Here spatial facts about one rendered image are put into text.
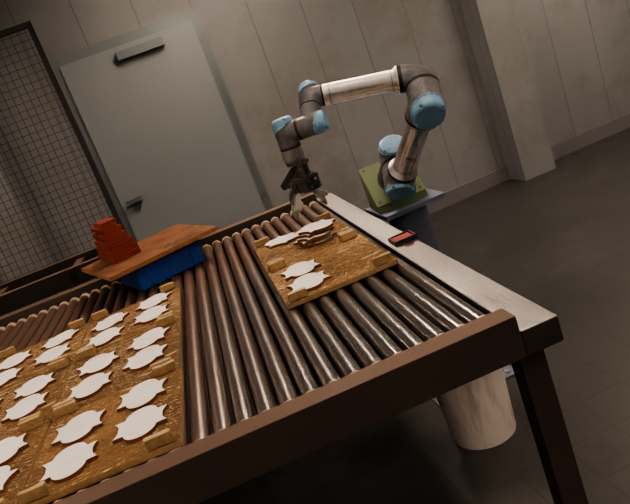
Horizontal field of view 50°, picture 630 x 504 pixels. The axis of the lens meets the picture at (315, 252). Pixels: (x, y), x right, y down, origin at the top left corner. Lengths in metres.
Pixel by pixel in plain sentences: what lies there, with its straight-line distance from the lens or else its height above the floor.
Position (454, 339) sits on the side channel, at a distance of 1.38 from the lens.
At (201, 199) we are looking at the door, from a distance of 5.31.
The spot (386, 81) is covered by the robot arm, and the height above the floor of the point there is 1.39.
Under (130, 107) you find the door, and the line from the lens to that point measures 5.26.
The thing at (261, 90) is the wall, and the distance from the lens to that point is 5.41.
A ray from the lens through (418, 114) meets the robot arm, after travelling 2.29.
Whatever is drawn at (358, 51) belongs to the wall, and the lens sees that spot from 5.63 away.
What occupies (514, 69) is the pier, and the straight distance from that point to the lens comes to 5.89.
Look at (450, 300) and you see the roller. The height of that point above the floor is 0.92.
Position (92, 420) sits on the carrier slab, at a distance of 1.74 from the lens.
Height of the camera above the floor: 1.55
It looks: 15 degrees down
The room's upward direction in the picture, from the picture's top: 21 degrees counter-clockwise
